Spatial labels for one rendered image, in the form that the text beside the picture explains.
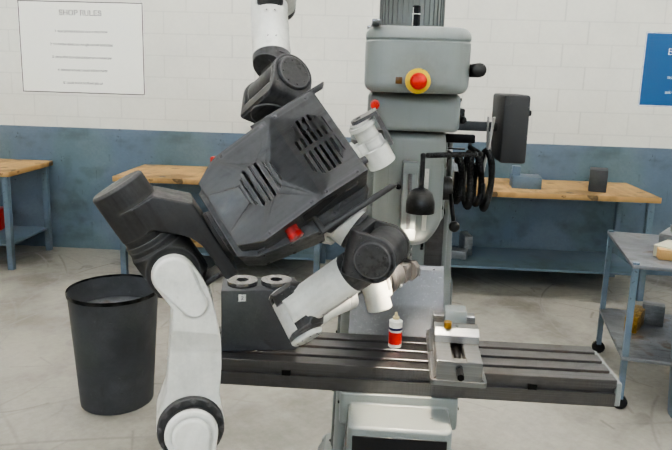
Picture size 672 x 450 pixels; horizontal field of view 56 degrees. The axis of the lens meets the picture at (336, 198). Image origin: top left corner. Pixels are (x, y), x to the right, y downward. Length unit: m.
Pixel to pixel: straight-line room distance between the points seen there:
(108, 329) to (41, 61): 3.84
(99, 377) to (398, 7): 2.45
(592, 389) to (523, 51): 4.49
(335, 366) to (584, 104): 4.78
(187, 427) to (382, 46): 0.96
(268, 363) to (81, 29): 5.13
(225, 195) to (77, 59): 5.44
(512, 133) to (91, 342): 2.36
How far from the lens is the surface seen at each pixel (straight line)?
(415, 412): 1.88
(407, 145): 1.71
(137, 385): 3.64
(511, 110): 2.03
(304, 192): 1.21
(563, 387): 1.96
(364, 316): 2.21
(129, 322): 3.45
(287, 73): 1.40
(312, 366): 1.87
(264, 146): 1.24
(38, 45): 6.81
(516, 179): 5.54
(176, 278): 1.33
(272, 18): 1.54
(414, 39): 1.58
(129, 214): 1.32
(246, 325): 1.91
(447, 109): 1.68
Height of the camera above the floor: 1.77
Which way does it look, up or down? 11 degrees down
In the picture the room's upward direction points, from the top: 2 degrees clockwise
